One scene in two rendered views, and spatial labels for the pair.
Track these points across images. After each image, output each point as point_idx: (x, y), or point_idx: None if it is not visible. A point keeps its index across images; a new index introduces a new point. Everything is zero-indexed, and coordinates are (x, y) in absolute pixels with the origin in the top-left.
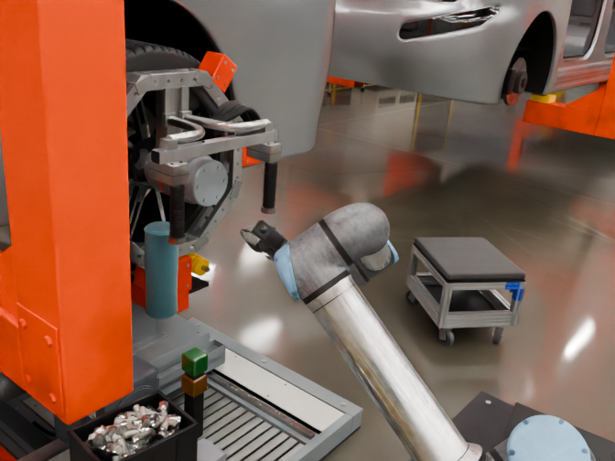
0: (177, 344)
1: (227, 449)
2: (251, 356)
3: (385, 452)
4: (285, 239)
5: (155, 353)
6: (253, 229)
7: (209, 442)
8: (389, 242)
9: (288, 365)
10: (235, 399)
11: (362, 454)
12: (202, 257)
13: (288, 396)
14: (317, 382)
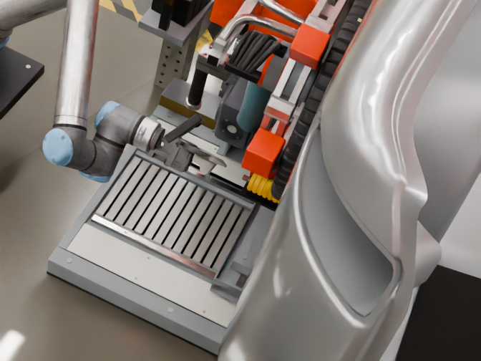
0: (253, 233)
1: (162, 197)
2: (187, 315)
3: (18, 246)
4: (169, 132)
5: (264, 215)
6: (202, 117)
7: (152, 26)
8: (56, 129)
9: (144, 357)
10: (178, 253)
11: (41, 241)
12: (256, 181)
13: (127, 261)
14: (104, 333)
